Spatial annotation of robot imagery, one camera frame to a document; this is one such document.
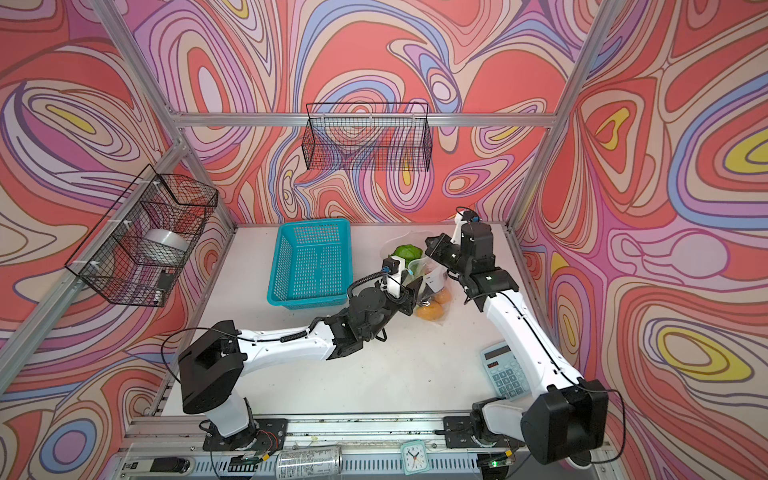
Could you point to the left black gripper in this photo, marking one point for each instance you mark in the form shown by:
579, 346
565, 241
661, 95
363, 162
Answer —
407, 299

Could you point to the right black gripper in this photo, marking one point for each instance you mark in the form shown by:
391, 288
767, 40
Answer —
436, 250

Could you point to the clear zip top bag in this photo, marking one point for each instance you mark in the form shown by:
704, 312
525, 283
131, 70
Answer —
435, 283

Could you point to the green lettuce leaf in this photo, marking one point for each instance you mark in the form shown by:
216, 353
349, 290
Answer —
408, 252

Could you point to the brown potato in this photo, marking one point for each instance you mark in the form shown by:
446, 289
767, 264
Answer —
431, 311

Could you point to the teal plastic basket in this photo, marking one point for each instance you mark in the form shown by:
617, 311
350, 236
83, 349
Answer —
312, 264

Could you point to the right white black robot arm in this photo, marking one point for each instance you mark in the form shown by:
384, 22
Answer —
563, 417

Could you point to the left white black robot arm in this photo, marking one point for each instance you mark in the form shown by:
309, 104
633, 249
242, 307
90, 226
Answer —
211, 366

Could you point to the teal calculator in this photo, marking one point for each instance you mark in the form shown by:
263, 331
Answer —
504, 372

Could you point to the small teal alarm clock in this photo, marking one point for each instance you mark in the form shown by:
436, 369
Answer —
414, 457

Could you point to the silver drink can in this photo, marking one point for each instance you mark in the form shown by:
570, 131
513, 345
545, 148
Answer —
309, 463

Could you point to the black power strip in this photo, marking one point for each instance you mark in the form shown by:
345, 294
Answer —
159, 466

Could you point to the back black wire basket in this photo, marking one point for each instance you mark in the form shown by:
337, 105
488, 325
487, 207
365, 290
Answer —
368, 136

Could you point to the black wire basket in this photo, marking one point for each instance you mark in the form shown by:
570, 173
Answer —
138, 257
368, 136

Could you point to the left black wire basket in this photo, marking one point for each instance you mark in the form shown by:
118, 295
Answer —
138, 257

